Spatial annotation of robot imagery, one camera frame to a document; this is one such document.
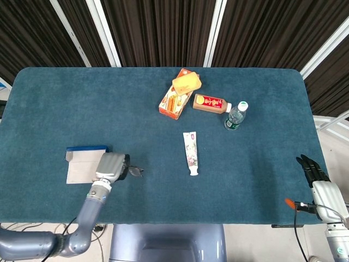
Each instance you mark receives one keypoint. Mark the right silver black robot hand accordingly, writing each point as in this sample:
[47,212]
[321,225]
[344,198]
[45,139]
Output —
[328,196]

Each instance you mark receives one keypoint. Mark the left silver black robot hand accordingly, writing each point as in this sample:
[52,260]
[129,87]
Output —
[110,166]

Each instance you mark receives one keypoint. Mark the eyeglasses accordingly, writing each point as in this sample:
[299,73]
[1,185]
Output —
[135,171]

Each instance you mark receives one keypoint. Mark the blue glasses case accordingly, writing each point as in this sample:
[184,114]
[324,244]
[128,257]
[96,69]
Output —
[81,169]

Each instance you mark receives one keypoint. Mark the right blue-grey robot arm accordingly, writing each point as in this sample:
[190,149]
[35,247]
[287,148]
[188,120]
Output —
[338,243]

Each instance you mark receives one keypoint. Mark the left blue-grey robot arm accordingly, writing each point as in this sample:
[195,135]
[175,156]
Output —
[88,215]

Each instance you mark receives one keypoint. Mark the orange tipped black connector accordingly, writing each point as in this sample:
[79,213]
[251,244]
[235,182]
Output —
[302,204]

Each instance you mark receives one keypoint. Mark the teal table cloth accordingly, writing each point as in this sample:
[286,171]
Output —
[163,202]

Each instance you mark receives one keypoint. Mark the white metal rack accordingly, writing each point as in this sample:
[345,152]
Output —
[332,122]

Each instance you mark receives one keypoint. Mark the white toothpaste tube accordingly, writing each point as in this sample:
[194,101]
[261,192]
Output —
[191,152]

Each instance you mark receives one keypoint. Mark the orange snack carton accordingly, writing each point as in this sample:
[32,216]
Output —
[170,107]

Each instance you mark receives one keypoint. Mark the blue-grey robot torso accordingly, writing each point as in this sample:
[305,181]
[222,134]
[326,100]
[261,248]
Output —
[169,243]

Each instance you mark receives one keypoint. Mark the brown tea bottle red label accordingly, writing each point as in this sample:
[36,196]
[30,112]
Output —
[210,103]

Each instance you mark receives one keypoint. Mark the clear water bottle green label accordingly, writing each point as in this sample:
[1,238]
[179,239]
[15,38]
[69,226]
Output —
[235,117]

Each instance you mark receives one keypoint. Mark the dark brown curtain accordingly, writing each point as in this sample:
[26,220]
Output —
[163,27]

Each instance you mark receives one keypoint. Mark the black table edge bracket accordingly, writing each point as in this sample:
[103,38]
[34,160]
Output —
[287,225]

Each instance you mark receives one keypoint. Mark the wide white frame post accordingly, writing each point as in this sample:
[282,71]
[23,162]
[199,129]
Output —
[105,32]

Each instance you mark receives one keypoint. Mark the thin white frame post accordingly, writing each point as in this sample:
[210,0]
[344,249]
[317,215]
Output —
[71,32]

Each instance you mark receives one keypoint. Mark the white slanted frame post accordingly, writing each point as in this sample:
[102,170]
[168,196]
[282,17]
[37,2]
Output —
[324,52]

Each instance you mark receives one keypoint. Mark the white double frame post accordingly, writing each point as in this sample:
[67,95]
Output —
[215,32]

